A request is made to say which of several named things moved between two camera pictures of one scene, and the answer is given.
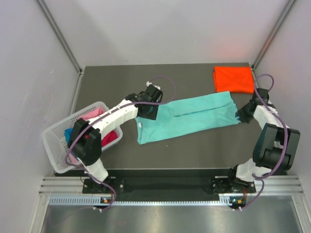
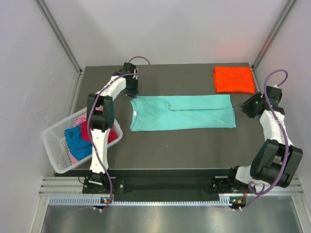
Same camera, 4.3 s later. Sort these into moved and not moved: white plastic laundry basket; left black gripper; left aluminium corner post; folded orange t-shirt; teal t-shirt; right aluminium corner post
Moved: left black gripper; teal t-shirt
Not moved: white plastic laundry basket; folded orange t-shirt; left aluminium corner post; right aluminium corner post
